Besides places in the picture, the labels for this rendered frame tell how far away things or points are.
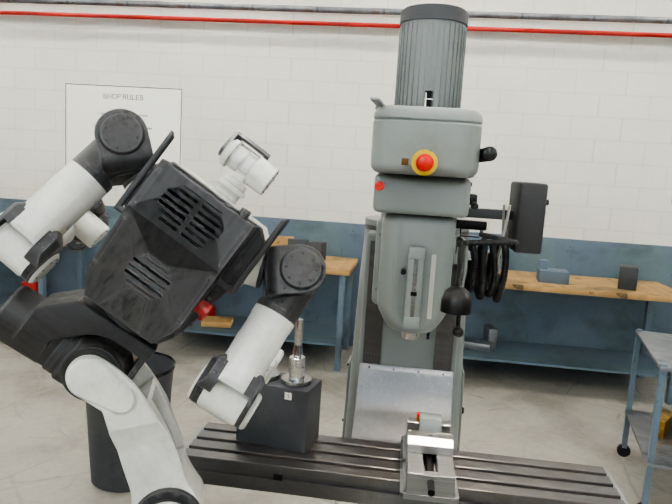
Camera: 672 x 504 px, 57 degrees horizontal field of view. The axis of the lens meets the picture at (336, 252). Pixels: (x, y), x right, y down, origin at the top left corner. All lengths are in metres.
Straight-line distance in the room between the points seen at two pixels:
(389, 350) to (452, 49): 0.99
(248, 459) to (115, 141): 0.99
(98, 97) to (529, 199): 5.33
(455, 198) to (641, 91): 4.76
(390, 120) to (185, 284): 0.64
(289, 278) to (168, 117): 5.26
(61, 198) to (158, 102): 5.19
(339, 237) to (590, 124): 2.48
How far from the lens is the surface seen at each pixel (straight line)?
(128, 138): 1.25
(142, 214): 1.13
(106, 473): 3.60
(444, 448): 1.78
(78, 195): 1.28
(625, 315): 6.33
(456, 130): 1.48
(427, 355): 2.16
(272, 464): 1.82
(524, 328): 6.16
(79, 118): 6.78
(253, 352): 1.21
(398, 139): 1.48
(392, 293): 1.64
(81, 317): 1.29
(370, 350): 2.16
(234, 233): 1.10
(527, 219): 1.93
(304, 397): 1.81
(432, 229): 1.62
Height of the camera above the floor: 1.74
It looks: 8 degrees down
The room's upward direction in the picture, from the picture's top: 4 degrees clockwise
